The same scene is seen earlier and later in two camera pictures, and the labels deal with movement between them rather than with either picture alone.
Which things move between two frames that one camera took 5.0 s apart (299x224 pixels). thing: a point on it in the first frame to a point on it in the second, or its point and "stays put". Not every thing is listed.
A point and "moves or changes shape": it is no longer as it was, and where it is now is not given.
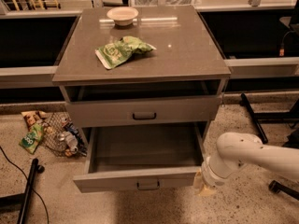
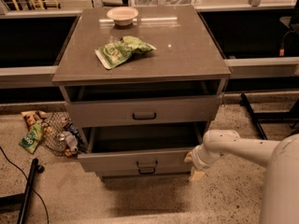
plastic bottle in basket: (70, 140) stays put
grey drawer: (141, 156) moves or changes shape
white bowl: (122, 16) stays put
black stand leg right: (269, 117) stays put
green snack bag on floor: (31, 141) stays put
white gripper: (207, 175) to (198, 160)
